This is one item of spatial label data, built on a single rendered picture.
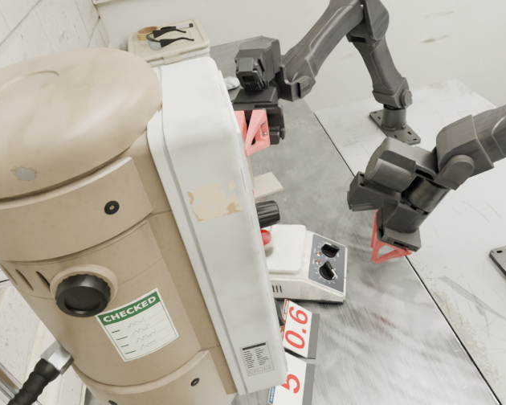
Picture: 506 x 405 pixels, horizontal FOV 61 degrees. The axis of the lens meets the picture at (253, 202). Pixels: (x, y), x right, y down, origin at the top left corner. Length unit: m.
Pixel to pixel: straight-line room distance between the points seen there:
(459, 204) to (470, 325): 0.32
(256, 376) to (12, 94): 0.21
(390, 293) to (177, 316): 0.67
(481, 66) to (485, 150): 2.05
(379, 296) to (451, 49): 1.88
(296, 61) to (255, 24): 1.27
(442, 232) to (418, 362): 0.31
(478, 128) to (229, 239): 0.52
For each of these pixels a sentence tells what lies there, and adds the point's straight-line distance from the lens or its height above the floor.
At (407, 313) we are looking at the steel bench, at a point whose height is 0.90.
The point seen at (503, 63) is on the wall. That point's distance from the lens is 2.79.
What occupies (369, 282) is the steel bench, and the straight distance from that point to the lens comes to 0.88.
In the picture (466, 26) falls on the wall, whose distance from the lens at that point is 2.56.
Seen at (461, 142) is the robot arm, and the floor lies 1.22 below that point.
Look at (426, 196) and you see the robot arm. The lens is 0.72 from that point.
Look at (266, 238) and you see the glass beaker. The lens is 0.77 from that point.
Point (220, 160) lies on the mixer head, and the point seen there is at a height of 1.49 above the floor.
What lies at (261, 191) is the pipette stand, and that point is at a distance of 1.09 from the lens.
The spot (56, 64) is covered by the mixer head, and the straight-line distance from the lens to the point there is 0.22.
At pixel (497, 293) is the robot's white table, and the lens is 0.90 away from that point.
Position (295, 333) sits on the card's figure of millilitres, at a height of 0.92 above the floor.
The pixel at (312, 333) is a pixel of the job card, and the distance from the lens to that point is 0.81.
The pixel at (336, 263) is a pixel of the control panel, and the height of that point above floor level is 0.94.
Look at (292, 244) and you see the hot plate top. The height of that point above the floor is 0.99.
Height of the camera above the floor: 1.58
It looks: 39 degrees down
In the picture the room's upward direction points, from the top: 11 degrees counter-clockwise
